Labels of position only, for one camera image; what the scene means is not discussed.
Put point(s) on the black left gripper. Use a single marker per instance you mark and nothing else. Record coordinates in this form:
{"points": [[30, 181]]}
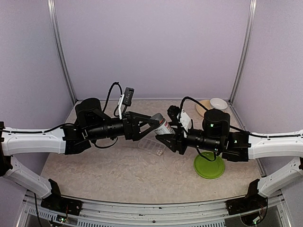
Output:
{"points": [[133, 118]]}

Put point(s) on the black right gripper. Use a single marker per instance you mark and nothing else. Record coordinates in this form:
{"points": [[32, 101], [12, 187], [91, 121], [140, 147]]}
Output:
{"points": [[173, 139]]}

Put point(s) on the grey-capped orange pill bottle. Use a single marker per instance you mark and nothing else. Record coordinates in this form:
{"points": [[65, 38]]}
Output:
{"points": [[164, 126]]}

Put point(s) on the clear plastic pill organizer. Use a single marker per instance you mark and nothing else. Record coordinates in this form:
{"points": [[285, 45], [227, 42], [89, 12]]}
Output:
{"points": [[150, 145]]}

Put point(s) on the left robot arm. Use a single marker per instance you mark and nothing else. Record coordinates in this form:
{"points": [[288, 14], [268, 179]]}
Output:
{"points": [[91, 124]]}

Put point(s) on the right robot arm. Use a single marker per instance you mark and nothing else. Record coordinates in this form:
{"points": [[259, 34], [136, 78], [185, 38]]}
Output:
{"points": [[238, 146]]}

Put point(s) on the white pills in organizer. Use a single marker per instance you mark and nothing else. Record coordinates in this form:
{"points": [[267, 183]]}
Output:
{"points": [[159, 152]]}

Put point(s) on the green plate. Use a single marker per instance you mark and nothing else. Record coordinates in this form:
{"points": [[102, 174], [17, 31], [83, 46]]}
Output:
{"points": [[209, 169]]}

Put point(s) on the beige wooden plate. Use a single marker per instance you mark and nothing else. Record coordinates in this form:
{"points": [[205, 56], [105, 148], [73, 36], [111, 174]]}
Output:
{"points": [[201, 111]]}

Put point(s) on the white ceramic bowl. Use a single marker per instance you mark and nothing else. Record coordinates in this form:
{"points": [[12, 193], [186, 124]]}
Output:
{"points": [[219, 104]]}

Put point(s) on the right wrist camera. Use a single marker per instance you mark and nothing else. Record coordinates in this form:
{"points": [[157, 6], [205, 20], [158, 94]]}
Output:
{"points": [[179, 118]]}

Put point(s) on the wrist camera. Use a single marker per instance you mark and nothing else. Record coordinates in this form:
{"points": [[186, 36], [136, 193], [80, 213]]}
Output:
{"points": [[179, 118], [125, 101]]}

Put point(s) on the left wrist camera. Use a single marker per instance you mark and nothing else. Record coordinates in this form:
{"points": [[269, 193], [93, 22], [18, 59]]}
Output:
{"points": [[125, 101]]}

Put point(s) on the front aluminium rail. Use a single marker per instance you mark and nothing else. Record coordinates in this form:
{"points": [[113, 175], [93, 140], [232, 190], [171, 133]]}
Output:
{"points": [[213, 213]]}

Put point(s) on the right aluminium frame post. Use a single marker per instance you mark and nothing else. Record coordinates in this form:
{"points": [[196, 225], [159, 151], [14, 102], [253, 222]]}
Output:
{"points": [[244, 52]]}

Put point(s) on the aluminium frame post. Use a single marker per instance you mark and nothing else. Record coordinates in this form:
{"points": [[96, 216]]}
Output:
{"points": [[59, 47], [244, 52]]}

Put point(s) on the left aluminium frame post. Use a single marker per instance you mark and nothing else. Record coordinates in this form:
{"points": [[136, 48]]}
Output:
{"points": [[59, 47]]}

